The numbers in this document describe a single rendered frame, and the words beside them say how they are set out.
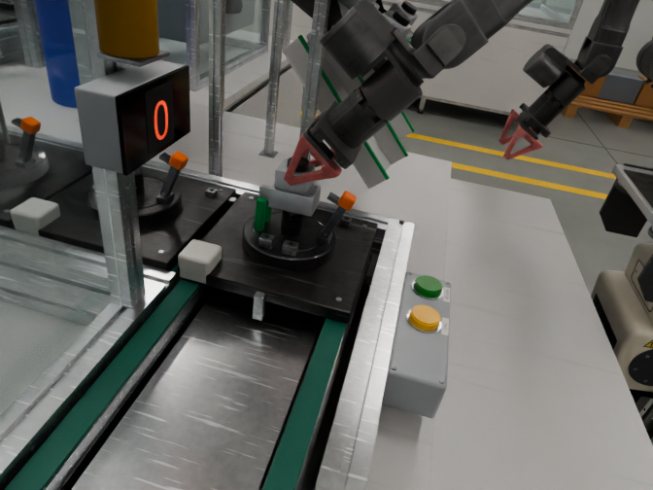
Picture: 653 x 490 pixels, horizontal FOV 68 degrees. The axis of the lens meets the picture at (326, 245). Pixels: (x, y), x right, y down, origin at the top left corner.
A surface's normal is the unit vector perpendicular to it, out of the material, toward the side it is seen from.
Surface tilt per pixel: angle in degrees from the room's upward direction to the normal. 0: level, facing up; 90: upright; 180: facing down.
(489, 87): 90
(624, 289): 8
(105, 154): 90
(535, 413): 0
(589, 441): 0
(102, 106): 90
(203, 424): 0
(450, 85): 90
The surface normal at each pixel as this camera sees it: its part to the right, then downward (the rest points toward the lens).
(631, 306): 0.00, -0.84
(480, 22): 0.07, 0.36
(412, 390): -0.24, 0.52
